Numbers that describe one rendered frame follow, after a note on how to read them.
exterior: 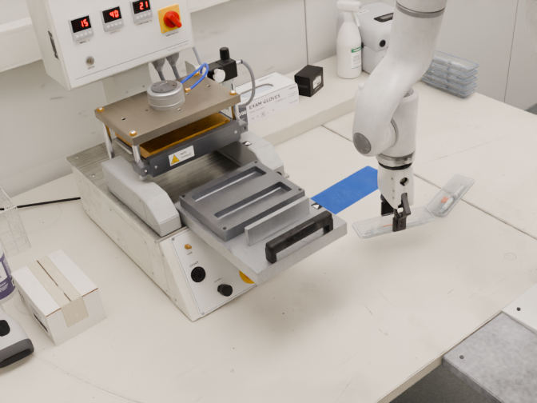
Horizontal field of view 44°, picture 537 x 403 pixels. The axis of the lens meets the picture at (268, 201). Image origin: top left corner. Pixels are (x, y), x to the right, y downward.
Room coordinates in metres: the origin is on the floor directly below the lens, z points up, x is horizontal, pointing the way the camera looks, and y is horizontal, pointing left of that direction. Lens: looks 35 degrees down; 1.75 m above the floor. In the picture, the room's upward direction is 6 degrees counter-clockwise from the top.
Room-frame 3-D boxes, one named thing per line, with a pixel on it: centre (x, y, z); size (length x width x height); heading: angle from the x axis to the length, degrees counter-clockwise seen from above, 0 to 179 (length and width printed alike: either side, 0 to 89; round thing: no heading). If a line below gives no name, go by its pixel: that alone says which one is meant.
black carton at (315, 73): (1.97, -0.17, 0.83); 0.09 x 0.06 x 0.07; 145
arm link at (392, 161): (1.21, -0.28, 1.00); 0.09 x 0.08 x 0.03; 12
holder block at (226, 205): (1.12, 0.05, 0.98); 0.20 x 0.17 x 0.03; 125
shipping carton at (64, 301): (1.09, 0.47, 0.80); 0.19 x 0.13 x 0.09; 33
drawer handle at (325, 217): (0.97, -0.05, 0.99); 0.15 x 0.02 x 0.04; 125
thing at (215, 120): (1.34, 0.19, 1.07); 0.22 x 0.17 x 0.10; 125
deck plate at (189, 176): (1.36, 0.22, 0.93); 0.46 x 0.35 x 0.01; 35
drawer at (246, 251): (1.08, 0.03, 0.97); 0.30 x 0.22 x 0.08; 35
